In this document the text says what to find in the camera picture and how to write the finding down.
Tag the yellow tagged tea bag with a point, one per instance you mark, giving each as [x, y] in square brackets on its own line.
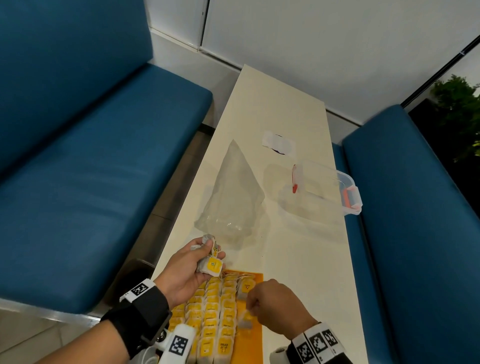
[246, 322]

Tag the bunch of tea bags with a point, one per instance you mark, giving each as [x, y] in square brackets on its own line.
[213, 264]

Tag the yellow tray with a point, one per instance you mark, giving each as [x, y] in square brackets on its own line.
[251, 348]

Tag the white marker wristband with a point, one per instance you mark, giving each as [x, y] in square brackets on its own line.
[138, 289]
[318, 343]

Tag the clear plastic bag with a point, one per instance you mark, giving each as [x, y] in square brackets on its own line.
[236, 195]

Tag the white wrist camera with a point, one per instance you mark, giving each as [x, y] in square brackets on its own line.
[178, 345]
[278, 355]

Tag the blue sofa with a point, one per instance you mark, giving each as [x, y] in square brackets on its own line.
[416, 240]
[93, 161]

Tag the black metal pole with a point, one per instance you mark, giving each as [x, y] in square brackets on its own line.
[440, 71]

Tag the person's right forearm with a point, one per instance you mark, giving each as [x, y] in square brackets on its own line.
[296, 356]

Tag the clear box with red latches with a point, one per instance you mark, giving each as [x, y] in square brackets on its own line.
[322, 187]

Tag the person's left forearm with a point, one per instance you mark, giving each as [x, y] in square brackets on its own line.
[112, 330]

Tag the white paper patch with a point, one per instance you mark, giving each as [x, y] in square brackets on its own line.
[279, 142]

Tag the row of tea bags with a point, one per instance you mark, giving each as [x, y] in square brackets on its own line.
[213, 322]

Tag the green leafy plant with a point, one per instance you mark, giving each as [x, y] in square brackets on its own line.
[457, 108]

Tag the person's right hand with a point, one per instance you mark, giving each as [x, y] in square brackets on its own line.
[281, 307]

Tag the person's left hand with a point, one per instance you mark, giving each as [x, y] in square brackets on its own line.
[180, 273]

